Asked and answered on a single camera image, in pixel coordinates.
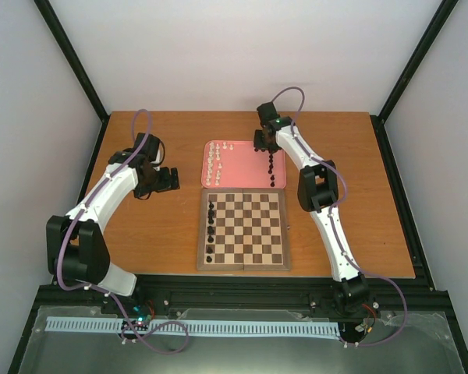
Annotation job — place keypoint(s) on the light blue cable duct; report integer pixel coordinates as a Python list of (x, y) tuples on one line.
[(195, 328)]

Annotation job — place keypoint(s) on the wooden chessboard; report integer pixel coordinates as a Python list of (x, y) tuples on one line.
[(250, 230)]

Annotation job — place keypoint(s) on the pink plastic tray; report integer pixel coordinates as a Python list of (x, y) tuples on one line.
[(242, 167)]

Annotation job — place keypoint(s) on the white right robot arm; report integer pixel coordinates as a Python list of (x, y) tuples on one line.
[(318, 194)]

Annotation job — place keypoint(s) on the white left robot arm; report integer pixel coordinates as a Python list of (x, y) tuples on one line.
[(78, 256)]

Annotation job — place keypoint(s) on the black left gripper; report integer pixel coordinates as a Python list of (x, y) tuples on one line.
[(166, 184)]

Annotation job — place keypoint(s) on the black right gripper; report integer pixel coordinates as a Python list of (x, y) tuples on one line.
[(258, 146)]

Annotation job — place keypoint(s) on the black aluminium frame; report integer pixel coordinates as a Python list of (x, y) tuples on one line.
[(249, 293)]

